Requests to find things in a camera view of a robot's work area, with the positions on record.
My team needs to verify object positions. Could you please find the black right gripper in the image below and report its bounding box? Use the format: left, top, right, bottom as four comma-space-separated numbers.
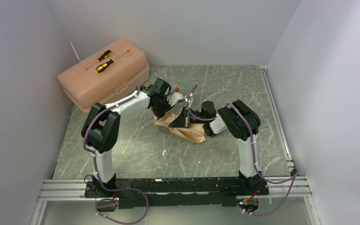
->
169, 106, 207, 128

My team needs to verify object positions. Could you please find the orange cloth napkin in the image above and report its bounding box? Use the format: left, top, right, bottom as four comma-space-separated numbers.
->
154, 112, 206, 143

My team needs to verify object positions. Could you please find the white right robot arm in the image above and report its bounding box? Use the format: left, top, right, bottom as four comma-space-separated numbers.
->
169, 100, 261, 195

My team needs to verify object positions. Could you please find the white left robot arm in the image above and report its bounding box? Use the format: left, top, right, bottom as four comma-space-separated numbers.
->
81, 78, 184, 197

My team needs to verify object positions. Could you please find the lower yellow black screwdriver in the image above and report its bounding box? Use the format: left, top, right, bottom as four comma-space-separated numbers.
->
95, 50, 129, 73

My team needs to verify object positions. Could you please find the yellow black screwdriver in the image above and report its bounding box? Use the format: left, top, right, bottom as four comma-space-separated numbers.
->
95, 50, 115, 73
95, 50, 129, 73

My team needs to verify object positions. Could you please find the upper yellow black screwdriver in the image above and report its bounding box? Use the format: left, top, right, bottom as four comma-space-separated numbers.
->
95, 50, 115, 73

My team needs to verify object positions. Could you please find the pink plastic toolbox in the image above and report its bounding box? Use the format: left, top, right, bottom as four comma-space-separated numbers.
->
58, 38, 150, 113

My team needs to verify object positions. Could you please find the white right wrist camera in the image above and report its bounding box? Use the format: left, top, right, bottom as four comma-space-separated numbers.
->
185, 96, 193, 108

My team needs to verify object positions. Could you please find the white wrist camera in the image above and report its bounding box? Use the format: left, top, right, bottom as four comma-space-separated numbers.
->
166, 87, 184, 106
185, 96, 193, 108

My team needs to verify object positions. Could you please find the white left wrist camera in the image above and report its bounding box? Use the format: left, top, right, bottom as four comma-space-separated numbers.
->
166, 87, 184, 106

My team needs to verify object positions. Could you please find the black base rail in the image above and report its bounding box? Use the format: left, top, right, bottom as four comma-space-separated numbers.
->
84, 176, 269, 209

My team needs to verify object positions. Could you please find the aluminium frame rail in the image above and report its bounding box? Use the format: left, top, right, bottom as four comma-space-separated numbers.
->
32, 176, 321, 225

